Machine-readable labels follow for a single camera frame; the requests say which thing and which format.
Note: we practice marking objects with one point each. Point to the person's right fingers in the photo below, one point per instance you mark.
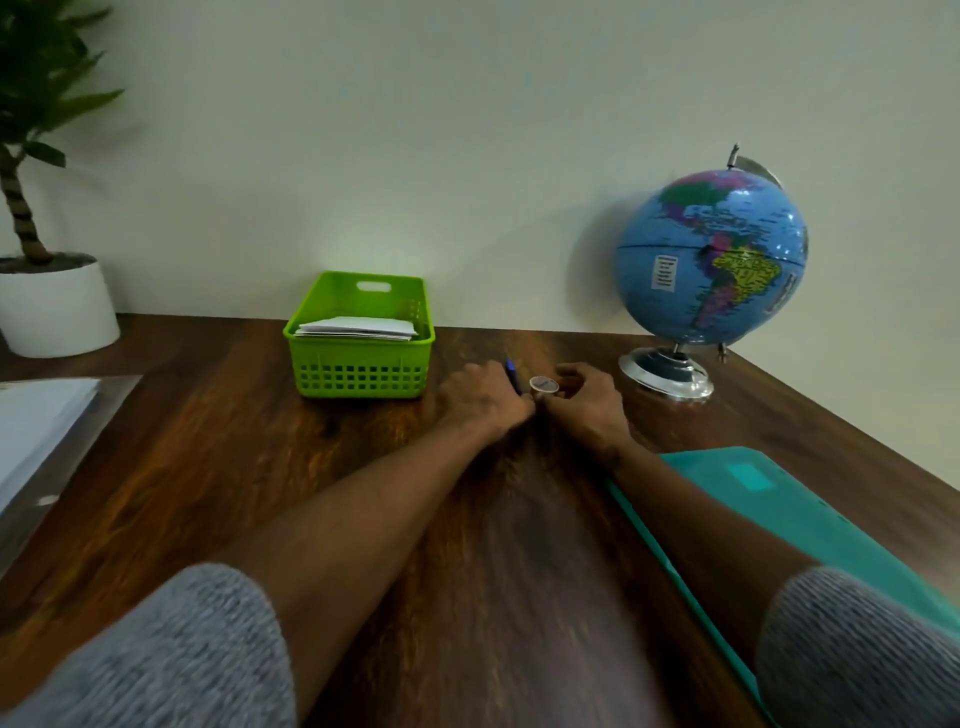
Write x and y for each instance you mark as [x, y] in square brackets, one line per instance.
[574, 379]

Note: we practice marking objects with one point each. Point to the person's left forearm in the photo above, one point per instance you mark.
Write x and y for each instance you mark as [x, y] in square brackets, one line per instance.
[352, 525]

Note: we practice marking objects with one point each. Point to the grey left sleeve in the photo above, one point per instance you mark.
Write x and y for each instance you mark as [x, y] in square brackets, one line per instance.
[165, 652]

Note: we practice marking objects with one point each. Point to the white plant pot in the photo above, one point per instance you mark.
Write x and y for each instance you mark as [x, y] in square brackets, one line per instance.
[56, 307]

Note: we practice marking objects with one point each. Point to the person's left fingers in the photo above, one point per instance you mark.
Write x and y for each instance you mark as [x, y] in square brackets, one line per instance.
[517, 409]

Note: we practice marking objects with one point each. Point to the teal folder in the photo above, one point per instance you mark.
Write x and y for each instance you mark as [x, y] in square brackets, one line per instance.
[817, 517]

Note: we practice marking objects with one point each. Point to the blue pen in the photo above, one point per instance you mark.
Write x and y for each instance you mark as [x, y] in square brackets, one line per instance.
[513, 375]

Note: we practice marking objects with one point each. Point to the silver globe stand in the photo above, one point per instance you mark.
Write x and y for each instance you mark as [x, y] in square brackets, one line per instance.
[666, 370]

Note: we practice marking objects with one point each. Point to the round white stamp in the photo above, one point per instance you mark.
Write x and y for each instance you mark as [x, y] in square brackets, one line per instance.
[544, 385]

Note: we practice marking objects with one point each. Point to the white folded papers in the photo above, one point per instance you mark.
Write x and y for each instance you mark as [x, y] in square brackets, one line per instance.
[360, 328]

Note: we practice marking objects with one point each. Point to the person's right hand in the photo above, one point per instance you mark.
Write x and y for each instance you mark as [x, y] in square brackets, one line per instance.
[592, 412]

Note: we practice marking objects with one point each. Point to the person's right forearm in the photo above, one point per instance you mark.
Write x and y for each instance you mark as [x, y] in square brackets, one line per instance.
[705, 525]

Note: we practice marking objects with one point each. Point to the person's left hand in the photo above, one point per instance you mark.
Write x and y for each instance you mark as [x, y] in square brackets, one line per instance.
[480, 397]

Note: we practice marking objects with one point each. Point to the clear plastic tray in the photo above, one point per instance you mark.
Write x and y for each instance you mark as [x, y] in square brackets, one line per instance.
[52, 465]

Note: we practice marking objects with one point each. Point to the green potted plant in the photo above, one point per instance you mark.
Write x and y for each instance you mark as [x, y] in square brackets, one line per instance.
[34, 112]

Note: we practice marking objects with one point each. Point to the grey right sleeve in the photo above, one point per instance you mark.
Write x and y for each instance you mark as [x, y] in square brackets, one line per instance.
[855, 652]

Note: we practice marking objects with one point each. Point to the green plastic basket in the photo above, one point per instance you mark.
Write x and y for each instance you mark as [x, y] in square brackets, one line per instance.
[360, 360]

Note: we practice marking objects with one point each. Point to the blue world globe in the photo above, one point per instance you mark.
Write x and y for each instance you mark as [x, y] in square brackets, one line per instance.
[712, 255]

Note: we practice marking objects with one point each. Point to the grey sleeve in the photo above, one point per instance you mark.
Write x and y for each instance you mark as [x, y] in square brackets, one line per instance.
[165, 652]
[855, 652]

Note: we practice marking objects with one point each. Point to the stack of white paper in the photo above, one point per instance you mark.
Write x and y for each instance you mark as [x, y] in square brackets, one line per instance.
[34, 427]

